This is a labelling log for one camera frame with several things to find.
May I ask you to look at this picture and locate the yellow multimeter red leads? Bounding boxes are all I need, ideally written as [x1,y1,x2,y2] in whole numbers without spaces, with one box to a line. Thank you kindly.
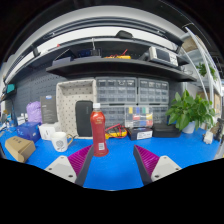
[104,123,128,140]

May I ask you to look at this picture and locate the white shelf rack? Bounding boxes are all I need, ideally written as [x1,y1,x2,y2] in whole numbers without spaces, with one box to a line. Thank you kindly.
[181,26,223,111]

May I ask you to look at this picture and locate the dark grey flat box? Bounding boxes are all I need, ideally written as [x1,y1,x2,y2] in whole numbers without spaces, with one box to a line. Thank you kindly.
[39,95,58,125]

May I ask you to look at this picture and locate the blue box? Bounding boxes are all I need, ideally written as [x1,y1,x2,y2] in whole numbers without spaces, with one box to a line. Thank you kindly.
[16,121,42,143]

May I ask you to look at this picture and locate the white adapter block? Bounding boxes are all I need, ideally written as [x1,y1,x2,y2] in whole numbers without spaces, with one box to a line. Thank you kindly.
[203,130,214,145]

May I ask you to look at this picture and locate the clear organiser box colourful contents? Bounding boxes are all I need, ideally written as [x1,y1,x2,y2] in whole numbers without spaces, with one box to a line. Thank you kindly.
[124,105,154,129]

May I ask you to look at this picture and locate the red drink bottle white cap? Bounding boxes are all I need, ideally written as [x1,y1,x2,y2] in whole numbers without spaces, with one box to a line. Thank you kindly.
[89,102,110,158]

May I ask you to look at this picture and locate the black pouch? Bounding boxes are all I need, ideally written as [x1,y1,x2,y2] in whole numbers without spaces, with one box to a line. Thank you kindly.
[74,100,94,138]

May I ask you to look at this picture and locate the teal object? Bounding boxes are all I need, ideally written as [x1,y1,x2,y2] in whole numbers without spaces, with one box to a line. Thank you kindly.
[4,83,17,95]

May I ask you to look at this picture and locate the brown cardboard box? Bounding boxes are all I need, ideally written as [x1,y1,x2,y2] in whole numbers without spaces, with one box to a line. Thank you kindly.
[4,135,37,164]

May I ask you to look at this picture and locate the black shelf unit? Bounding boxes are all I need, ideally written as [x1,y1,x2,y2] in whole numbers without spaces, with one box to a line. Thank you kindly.
[4,29,198,88]

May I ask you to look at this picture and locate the green potted plant white pot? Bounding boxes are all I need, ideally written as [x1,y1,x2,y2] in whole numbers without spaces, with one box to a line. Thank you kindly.
[165,90,216,134]

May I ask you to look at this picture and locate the white polka-dot bin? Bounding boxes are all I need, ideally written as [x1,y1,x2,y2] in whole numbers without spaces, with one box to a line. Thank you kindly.
[55,79,98,139]

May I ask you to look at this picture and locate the purple plastic bag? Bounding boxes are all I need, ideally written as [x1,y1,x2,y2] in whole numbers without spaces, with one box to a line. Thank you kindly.
[26,101,43,124]

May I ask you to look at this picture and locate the grey small-parts drawer cabinet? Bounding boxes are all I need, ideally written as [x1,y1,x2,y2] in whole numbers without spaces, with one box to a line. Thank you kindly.
[152,105,170,125]
[137,78,170,106]
[95,76,138,106]
[99,104,127,128]

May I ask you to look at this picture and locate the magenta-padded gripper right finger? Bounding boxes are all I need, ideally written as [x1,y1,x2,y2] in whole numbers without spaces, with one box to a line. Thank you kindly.
[132,145,182,187]

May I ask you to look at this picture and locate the black case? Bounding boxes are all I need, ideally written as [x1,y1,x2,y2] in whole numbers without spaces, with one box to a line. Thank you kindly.
[152,123,183,138]

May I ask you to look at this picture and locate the white mug gold handle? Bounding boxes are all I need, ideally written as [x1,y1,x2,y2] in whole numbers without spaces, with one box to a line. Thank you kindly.
[50,131,74,153]

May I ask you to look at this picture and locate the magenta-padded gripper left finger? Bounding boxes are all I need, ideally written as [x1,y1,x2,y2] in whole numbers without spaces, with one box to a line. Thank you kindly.
[44,144,95,187]

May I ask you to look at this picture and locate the black box white label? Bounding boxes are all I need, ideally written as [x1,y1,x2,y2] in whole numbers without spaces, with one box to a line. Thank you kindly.
[128,127,154,141]

